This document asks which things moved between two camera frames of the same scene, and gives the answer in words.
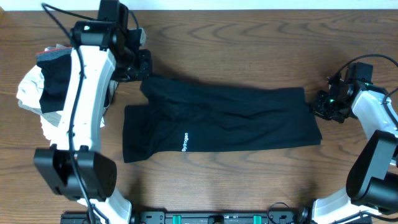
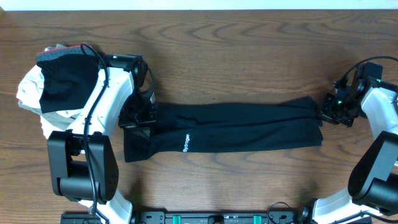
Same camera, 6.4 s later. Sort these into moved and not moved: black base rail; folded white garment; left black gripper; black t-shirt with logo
Moved: black t-shirt with logo; left black gripper
Not moved: folded white garment; black base rail
